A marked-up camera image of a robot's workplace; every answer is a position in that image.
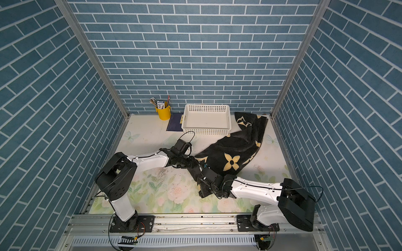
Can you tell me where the white perforated plastic basket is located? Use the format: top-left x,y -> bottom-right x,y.
182,104 -> 231,136

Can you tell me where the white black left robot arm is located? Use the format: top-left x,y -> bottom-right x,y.
95,148 -> 200,222

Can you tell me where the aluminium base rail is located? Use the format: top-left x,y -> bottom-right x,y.
54,211 -> 334,251

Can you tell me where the yellow metal pencil bucket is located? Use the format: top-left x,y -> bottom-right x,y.
156,106 -> 171,121

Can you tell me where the white blue pencil box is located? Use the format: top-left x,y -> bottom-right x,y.
157,100 -> 166,110

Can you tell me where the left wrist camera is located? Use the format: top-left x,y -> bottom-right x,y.
171,139 -> 192,155

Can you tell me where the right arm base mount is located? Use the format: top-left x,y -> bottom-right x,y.
237,205 -> 280,232

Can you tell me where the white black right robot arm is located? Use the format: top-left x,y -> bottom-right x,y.
195,168 -> 316,232

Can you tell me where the bundle of pencils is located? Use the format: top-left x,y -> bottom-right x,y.
150,97 -> 158,108

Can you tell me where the dark blue book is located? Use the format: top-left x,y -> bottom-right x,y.
166,113 -> 183,132

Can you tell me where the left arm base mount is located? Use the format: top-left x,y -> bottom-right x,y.
109,214 -> 156,234

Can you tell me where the black pillowcase with cream flowers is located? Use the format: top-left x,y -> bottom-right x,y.
189,112 -> 269,182

